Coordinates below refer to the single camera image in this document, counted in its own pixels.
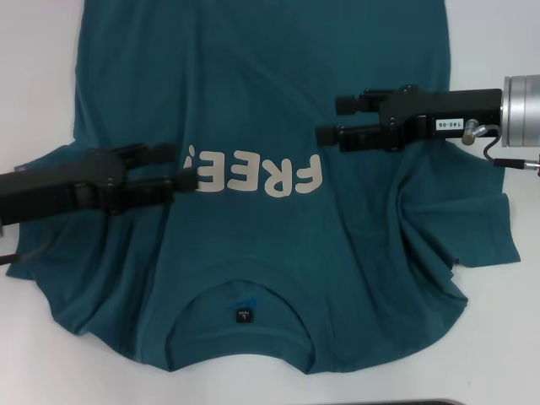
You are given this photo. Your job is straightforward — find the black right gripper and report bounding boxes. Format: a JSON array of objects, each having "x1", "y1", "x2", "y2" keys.
[{"x1": 316, "y1": 85, "x2": 505, "y2": 154}]

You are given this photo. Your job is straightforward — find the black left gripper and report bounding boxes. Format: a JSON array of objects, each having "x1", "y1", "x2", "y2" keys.
[{"x1": 0, "y1": 142, "x2": 200, "y2": 230}]

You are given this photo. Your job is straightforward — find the teal FREE print t-shirt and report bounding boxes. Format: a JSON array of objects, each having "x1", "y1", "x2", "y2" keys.
[{"x1": 6, "y1": 0, "x2": 522, "y2": 375}]

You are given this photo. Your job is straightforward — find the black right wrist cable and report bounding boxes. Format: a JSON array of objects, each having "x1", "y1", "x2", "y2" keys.
[{"x1": 461, "y1": 118, "x2": 540, "y2": 172}]

